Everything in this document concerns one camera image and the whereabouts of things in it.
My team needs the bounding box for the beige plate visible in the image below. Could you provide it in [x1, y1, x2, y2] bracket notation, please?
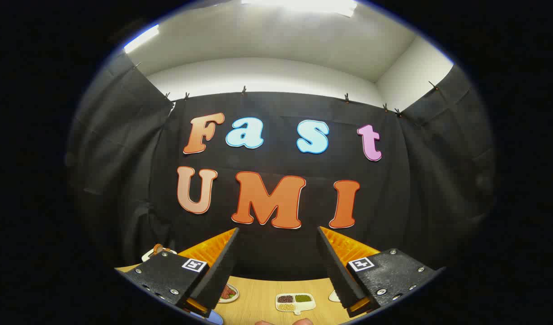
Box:
[219, 283, 239, 304]

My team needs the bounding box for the white divided dish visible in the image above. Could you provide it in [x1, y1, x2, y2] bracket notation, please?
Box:
[275, 292, 317, 316]

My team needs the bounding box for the row of black cloth clips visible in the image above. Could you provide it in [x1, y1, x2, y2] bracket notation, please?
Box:
[132, 61, 440, 118]

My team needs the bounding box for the ceiling light panel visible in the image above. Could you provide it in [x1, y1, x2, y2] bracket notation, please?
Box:
[124, 25, 160, 54]
[240, 0, 358, 18]

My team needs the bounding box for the blue plate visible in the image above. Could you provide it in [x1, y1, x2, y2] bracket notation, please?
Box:
[191, 309, 224, 325]

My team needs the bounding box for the white toaster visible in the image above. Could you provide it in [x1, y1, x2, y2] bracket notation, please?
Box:
[141, 247, 178, 263]

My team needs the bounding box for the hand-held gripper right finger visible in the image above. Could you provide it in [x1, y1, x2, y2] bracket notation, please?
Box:
[316, 226, 445, 319]

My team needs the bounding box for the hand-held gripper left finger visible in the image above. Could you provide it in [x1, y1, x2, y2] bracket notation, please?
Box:
[115, 227, 240, 319]

